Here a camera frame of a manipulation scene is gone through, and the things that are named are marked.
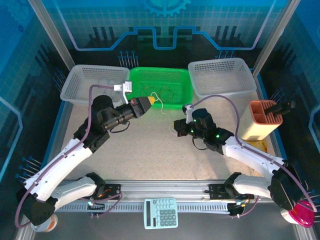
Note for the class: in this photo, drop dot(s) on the pink plastic bowl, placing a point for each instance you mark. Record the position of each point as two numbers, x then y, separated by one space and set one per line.
302 216

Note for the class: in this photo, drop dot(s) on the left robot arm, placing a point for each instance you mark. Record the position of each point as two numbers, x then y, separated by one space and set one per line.
57 165

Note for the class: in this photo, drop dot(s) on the yellow foil packet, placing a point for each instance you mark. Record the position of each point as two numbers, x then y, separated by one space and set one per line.
260 146

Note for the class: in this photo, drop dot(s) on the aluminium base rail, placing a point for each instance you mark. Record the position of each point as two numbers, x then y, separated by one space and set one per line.
162 186

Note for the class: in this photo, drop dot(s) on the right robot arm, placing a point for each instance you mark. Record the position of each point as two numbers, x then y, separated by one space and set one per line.
250 155

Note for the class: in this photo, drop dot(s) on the white plastic basket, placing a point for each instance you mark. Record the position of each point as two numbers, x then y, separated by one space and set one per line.
80 75
225 67

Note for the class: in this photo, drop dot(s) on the beige pen holder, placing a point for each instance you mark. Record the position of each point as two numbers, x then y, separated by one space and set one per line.
262 125

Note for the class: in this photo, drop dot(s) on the green plastic basket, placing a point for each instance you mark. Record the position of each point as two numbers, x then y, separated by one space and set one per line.
155 75

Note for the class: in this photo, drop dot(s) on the white cup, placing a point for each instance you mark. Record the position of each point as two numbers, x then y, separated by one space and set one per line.
285 217

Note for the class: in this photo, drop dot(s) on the tape roll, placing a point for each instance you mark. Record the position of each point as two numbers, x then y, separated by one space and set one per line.
48 225

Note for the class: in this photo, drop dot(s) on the black marker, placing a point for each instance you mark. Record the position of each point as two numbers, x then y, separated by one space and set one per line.
280 108

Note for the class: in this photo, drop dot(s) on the light blue calculator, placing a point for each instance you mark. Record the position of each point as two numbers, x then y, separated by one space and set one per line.
161 213

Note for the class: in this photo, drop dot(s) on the aluminium frame post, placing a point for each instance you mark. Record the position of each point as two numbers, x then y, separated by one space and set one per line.
51 32
272 32

